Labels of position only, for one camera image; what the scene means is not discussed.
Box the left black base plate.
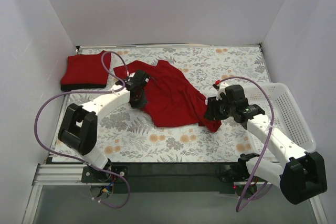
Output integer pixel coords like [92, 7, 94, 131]
[81, 166, 128, 183]

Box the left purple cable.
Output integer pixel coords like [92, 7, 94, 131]
[34, 50, 132, 209]

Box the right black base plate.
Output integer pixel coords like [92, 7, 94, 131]
[215, 164, 250, 182]

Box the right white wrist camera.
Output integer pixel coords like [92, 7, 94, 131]
[213, 80, 229, 101]

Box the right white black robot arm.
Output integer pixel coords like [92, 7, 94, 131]
[204, 82, 328, 205]

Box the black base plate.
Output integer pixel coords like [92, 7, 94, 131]
[215, 164, 250, 182]
[81, 166, 128, 183]

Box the folded red t shirt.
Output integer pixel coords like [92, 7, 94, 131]
[60, 50, 111, 92]

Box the aluminium front rail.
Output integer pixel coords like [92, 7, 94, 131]
[33, 163, 316, 187]

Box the white plastic laundry basket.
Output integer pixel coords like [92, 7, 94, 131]
[243, 83, 316, 153]

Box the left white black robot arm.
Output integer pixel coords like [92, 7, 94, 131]
[58, 70, 150, 182]

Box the floral patterned table mat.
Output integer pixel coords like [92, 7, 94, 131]
[51, 46, 272, 163]

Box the red t shirt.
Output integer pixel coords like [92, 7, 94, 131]
[127, 60, 222, 132]
[60, 50, 111, 92]

